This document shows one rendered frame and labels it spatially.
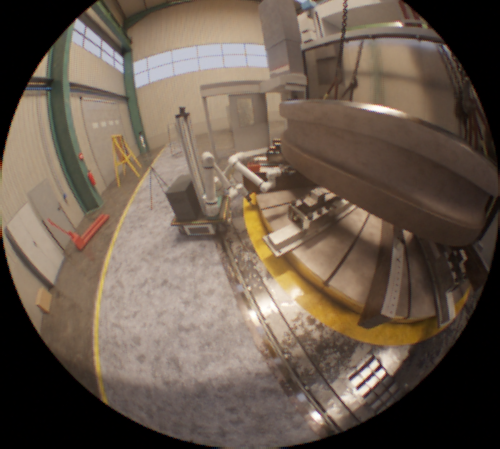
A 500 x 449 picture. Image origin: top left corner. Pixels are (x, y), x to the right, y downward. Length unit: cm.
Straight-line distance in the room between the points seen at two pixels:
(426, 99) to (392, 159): 318
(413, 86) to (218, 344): 557
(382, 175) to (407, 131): 48
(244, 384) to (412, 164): 237
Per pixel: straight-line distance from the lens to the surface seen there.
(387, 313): 129
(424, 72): 463
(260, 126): 557
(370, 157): 151
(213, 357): 177
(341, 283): 162
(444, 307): 234
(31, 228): 525
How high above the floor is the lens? 168
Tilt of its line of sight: 34 degrees down
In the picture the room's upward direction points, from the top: 8 degrees counter-clockwise
